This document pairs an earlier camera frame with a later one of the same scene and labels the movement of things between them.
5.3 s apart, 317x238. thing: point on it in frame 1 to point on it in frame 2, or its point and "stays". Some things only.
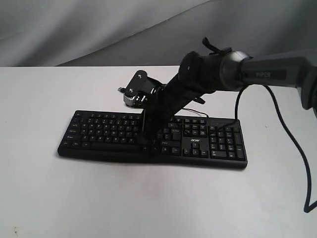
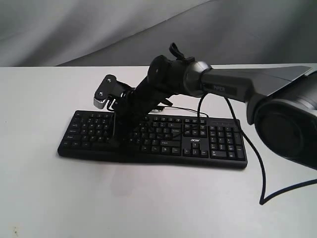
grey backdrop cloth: x=88 y=33 stays
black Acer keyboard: x=117 y=136 stays
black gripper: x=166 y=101 to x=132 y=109
